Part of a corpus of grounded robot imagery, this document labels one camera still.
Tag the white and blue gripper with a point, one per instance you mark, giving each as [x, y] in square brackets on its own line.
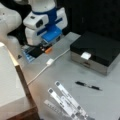
[44, 27]

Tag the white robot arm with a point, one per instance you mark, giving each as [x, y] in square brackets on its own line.
[11, 19]

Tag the orange block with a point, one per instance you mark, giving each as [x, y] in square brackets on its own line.
[48, 50]

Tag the black lidded box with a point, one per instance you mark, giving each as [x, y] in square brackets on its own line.
[105, 52]

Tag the black pen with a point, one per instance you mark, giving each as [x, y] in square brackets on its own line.
[89, 86]

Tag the metal ruler strip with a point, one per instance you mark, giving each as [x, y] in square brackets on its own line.
[55, 106]

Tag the wooden shelf stand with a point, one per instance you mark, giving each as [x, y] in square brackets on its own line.
[16, 102]

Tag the white label strip tool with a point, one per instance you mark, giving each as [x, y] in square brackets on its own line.
[73, 102]

